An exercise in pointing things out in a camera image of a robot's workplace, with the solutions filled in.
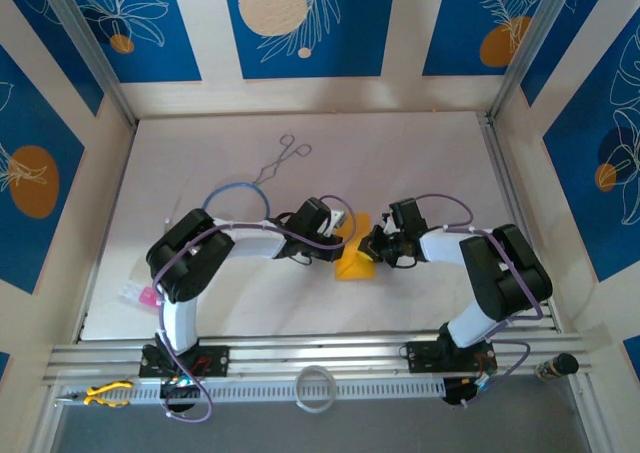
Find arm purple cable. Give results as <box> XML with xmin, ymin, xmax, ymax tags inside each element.
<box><xmin>152</xmin><ymin>195</ymin><xmax>356</xmax><ymax>423</ymax></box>
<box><xmin>412</xmin><ymin>193</ymin><xmax>545</xmax><ymax>409</ymax></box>

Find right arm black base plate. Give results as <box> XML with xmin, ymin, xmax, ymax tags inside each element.
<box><xmin>405</xmin><ymin>340</ymin><xmax>497</xmax><ymax>374</ymax></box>

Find orange square paper sheet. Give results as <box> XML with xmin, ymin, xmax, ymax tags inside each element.
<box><xmin>333</xmin><ymin>212</ymin><xmax>375</xmax><ymax>282</ymax></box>

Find blue cable loop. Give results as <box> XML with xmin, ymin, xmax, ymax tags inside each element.
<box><xmin>202</xmin><ymin>181</ymin><xmax>272</xmax><ymax>224</ymax></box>

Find aluminium side rail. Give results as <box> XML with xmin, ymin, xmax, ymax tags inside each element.
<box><xmin>477</xmin><ymin>112</ymin><xmax>561</xmax><ymax>334</ymax></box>

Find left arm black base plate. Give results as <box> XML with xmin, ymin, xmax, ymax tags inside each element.
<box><xmin>138</xmin><ymin>342</ymin><xmax>231</xmax><ymax>379</ymax></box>

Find white tape roll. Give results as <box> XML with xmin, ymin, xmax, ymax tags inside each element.
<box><xmin>293</xmin><ymin>365</ymin><xmax>334</xmax><ymax>414</ymax></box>

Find aluminium frame post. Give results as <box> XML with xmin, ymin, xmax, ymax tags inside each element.
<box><xmin>37</xmin><ymin>0</ymin><xmax>140</xmax><ymax>128</ymax></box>
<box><xmin>484</xmin><ymin>0</ymin><xmax>586</xmax><ymax>122</ymax></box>

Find aluminium mounting rail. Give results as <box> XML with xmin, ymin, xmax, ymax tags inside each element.
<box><xmin>42</xmin><ymin>330</ymin><xmax>594</xmax><ymax>387</ymax></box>

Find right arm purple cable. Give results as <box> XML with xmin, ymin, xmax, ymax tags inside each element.
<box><xmin>412</xmin><ymin>193</ymin><xmax>545</xmax><ymax>409</ymax></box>

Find pink and clear plastic packet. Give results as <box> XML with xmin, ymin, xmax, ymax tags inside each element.
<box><xmin>119</xmin><ymin>282</ymin><xmax>161</xmax><ymax>317</ymax></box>

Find metal wire tongs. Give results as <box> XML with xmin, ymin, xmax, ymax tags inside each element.
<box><xmin>252</xmin><ymin>133</ymin><xmax>312</xmax><ymax>184</ymax></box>

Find small dark-capped bottle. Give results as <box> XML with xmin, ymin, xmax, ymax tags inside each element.
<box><xmin>535</xmin><ymin>352</ymin><xmax>580</xmax><ymax>382</ymax></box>

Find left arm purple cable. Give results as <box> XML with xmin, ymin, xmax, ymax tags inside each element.
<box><xmin>152</xmin><ymin>195</ymin><xmax>356</xmax><ymax>423</ymax></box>

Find grey slotted cable duct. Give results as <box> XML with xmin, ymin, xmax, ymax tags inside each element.
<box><xmin>59</xmin><ymin>377</ymin><xmax>446</xmax><ymax>407</ymax></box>

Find yellow-handled pliers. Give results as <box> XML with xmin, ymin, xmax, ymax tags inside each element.
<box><xmin>54</xmin><ymin>380</ymin><xmax>135</xmax><ymax>408</ymax></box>

